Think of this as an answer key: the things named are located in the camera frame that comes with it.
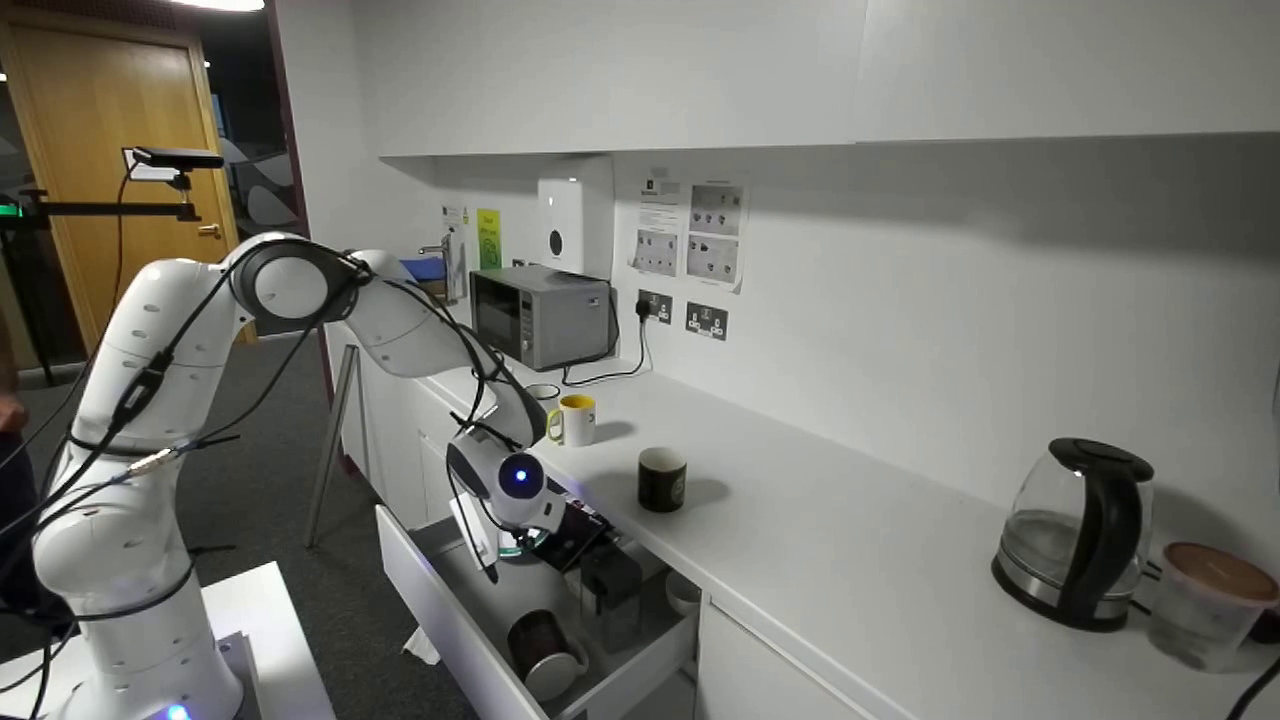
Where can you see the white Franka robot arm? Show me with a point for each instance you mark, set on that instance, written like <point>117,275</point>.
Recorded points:
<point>135,563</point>

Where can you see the open grey kitchen drawer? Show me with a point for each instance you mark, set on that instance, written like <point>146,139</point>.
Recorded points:
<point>443,626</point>

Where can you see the instruction poster with header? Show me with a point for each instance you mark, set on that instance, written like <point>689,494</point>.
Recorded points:
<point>657,245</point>

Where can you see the black mug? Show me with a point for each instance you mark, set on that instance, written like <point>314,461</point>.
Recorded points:
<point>663,481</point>

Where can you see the instruction poster two photos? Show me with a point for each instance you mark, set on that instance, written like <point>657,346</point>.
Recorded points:
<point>714,242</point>

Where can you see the white paper towel dispenser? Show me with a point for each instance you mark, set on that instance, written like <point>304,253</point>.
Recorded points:
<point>560,224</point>

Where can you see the black purple box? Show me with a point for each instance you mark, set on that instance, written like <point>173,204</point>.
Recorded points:
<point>584,538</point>

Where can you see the slim clear bottle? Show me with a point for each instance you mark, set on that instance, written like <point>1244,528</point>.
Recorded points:
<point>457,261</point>

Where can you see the small black cup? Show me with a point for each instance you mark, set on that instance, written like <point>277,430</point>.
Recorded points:
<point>610,576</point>

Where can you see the blue box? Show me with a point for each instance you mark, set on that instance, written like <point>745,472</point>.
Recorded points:
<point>427,275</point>

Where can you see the dark mug lying sideways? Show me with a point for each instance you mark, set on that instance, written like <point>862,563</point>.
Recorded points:
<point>547,644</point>

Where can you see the grey tripod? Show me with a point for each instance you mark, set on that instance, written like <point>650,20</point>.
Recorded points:
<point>330,442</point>

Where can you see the white lower cabinets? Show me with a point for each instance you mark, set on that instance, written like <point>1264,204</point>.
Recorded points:
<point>772,666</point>

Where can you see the white cabinets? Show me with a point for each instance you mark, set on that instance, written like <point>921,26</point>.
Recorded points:
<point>772,666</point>
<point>802,66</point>

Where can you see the white upper cabinets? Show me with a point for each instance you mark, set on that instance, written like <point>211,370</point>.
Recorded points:
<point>802,66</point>

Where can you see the white robot stand table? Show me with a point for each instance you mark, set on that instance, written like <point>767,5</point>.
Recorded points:
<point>281,643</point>

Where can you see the ceiling lamp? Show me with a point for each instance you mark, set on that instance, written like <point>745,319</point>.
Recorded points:
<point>220,5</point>

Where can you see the wooden door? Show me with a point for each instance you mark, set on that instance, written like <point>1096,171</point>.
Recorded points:
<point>107,94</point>

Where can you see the plastic container brown lid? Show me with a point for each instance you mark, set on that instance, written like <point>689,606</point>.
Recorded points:
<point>1206,615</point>

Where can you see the wall socket with plug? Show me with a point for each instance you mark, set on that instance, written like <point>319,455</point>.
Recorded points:
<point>652,307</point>

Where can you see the empty double wall socket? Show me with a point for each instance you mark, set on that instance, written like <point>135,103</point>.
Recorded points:
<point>706,321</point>

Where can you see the yellow green wall sign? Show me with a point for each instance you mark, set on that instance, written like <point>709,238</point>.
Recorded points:
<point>491,242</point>

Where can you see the black camera on boom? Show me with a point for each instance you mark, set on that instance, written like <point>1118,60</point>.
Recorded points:
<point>173,158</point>

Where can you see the black camera boom stand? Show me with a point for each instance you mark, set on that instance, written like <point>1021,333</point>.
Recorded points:
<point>95,208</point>

